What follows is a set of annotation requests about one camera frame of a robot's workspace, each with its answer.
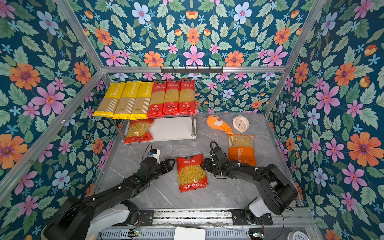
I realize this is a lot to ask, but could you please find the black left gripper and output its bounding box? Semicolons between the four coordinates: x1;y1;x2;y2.
146;159;177;185

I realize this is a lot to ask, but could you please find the red macaroni bag large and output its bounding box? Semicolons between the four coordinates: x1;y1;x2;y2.
177;154;208;193

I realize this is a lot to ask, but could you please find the orange macaroni bag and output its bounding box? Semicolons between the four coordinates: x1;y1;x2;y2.
228;134;257;167

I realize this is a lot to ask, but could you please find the red macaroni bag small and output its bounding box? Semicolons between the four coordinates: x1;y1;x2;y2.
124;119;154;144

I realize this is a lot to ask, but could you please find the red spaghetti pack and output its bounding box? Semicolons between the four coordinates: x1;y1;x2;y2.
163;80;181;116
147;82;167;119
178;79;196;115

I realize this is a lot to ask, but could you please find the yellow spaghetti pack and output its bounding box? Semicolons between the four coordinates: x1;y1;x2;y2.
94;83;126;118
113;81;142;120
130;82;154;120

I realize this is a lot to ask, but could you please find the red spaghetti pack front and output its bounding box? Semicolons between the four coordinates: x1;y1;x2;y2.
178;79;196;115

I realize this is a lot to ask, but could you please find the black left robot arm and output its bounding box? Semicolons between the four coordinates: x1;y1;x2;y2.
43;157;176;240

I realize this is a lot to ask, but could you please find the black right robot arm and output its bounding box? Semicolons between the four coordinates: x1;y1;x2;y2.
201;141;299;225

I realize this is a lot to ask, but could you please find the white two-tier shelf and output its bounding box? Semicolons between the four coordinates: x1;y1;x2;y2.
109;115;197;142

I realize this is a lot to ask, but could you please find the orange fish plush toy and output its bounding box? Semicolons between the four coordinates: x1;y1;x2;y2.
206;115;234;135

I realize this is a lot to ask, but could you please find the pink round alarm clock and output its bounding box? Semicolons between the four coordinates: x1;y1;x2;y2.
233;115;250;133

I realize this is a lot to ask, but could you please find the white box at bottom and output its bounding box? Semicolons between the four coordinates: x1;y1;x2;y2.
174;227;206;240

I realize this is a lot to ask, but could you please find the white round device bottom right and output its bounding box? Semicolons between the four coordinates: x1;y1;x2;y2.
287;231;309;240

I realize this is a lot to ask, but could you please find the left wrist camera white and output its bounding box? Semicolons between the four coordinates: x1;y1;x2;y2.
149;149;161;164

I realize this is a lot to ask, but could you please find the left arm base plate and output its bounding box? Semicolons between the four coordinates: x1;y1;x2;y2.
134;210;155;227

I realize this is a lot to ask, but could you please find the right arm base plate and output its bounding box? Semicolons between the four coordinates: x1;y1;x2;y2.
230;209;273;226

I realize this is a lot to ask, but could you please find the black hook rail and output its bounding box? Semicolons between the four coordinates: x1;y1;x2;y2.
160;67;224;74

